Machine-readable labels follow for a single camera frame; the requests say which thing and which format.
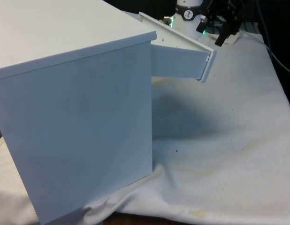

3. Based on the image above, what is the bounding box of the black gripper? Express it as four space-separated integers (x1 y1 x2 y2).
207 0 244 46

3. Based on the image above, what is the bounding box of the white chest of drawers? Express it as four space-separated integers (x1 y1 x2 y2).
0 0 158 225

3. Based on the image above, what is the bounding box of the white drawer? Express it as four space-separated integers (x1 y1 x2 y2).
137 11 217 84

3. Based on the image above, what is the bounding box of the grey cable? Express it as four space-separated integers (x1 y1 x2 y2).
255 0 290 75

